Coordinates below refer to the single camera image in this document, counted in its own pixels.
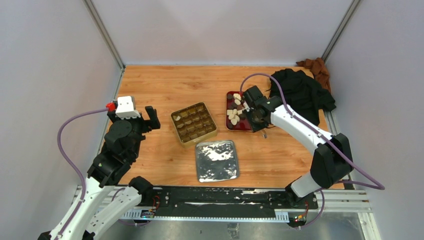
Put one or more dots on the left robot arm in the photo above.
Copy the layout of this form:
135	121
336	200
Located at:
83	221

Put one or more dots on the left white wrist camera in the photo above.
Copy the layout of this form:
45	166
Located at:
123	107

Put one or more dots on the red chocolate tray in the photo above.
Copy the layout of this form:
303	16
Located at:
236	113

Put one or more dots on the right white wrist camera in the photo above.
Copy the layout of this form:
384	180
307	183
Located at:
253	97

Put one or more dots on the black cloth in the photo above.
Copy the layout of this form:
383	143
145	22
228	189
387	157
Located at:
303	93

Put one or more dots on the brown cloth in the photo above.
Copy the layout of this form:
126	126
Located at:
319	71

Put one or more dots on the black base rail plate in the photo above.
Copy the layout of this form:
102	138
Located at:
221	203

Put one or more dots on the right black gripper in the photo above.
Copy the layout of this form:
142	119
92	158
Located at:
257	127

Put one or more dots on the gold chocolate tin box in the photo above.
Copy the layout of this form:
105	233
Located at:
196	124

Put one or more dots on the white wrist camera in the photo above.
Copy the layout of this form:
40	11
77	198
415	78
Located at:
253	97
123	107

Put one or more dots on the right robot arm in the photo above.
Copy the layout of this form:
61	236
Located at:
330	153

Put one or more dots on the silver tin lid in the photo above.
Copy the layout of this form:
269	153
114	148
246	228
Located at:
216	161

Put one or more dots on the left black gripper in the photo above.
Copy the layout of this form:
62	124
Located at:
148	124

